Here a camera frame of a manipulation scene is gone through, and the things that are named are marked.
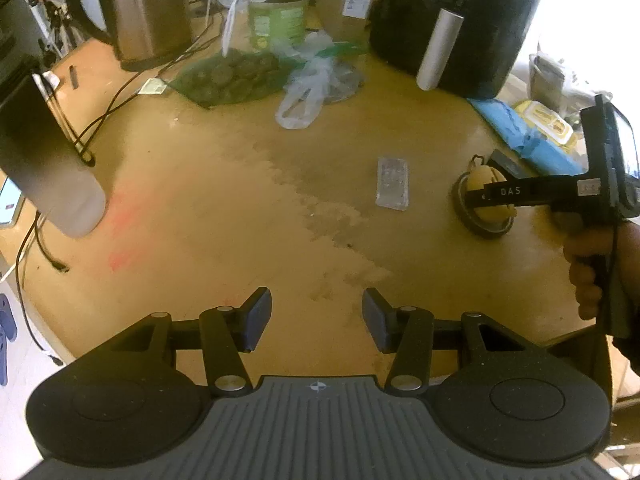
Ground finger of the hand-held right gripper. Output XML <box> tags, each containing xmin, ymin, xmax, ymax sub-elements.
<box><xmin>467</xmin><ymin>182</ymin><xmax>500</xmax><ymax>211</ymax></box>

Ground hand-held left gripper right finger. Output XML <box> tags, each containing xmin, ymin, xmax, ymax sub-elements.
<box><xmin>361</xmin><ymin>287</ymin><xmax>539</xmax><ymax>395</ymax></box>

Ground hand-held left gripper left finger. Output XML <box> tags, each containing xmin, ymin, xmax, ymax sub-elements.
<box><xmin>107</xmin><ymin>286</ymin><xmax>274</xmax><ymax>397</ymax></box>

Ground clear plastic packet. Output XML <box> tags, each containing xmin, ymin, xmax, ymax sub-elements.
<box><xmin>375</xmin><ymin>156</ymin><xmax>411</xmax><ymax>211</ymax></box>

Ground person's right hand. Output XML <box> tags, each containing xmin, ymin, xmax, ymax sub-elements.
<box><xmin>562</xmin><ymin>217</ymin><xmax>640</xmax><ymax>341</ymax></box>

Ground small black box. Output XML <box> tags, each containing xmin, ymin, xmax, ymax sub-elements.
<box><xmin>487</xmin><ymin>149</ymin><xmax>526</xmax><ymax>180</ymax></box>

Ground blue packet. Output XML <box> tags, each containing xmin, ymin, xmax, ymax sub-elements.
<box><xmin>517</xmin><ymin>135</ymin><xmax>582</xmax><ymax>174</ymax></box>

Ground blue cloth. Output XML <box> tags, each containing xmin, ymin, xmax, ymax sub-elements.
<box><xmin>467</xmin><ymin>97</ymin><xmax>531</xmax><ymax>148</ymax></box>

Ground yellow wipes packet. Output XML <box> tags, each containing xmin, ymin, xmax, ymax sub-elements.
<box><xmin>513</xmin><ymin>100</ymin><xmax>575</xmax><ymax>149</ymax></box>

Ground crumpled clear plastic bags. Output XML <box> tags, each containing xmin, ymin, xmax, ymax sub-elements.
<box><xmin>527</xmin><ymin>40</ymin><xmax>617</xmax><ymax>127</ymax></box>

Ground black air fryer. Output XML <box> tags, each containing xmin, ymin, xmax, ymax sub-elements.
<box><xmin>369</xmin><ymin>0</ymin><xmax>550</xmax><ymax>100</ymax></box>

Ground clear plastic bag dark contents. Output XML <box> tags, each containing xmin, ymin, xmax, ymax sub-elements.
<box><xmin>275</xmin><ymin>30</ymin><xmax>370</xmax><ymax>131</ymax></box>

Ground tall cardboard box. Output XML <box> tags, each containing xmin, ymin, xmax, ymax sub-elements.
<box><xmin>317</xmin><ymin>0</ymin><xmax>392</xmax><ymax>44</ymax></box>

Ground green mesh bag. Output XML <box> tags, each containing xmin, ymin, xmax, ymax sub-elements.
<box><xmin>172</xmin><ymin>51</ymin><xmax>286</xmax><ymax>109</ymax></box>

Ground blue plastic object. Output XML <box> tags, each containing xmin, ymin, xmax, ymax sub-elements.
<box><xmin>0</xmin><ymin>292</ymin><xmax>16</xmax><ymax>387</ymax></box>

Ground frosted grey water bottle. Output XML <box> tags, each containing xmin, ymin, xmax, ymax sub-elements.
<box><xmin>0</xmin><ymin>74</ymin><xmax>108</xmax><ymax>239</ymax></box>

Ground green labelled can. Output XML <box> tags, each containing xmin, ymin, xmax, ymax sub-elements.
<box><xmin>247</xmin><ymin>0</ymin><xmax>311</xmax><ymax>54</ymax></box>

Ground stainless steel kettle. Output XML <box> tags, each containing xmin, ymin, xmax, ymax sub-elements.
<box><xmin>64</xmin><ymin>0</ymin><xmax>195</xmax><ymax>72</ymax></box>

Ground bicycle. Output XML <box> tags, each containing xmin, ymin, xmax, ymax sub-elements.
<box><xmin>20</xmin><ymin>0</ymin><xmax>84</xmax><ymax>59</ymax></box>

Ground black cable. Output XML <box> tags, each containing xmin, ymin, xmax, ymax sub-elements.
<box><xmin>71</xmin><ymin>35</ymin><xmax>212</xmax><ymax>167</ymax></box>
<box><xmin>14</xmin><ymin>205</ymin><xmax>72</xmax><ymax>367</ymax></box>

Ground white cable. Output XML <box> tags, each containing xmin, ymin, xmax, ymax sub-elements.
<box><xmin>207</xmin><ymin>0</ymin><xmax>242</xmax><ymax>59</ymax></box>

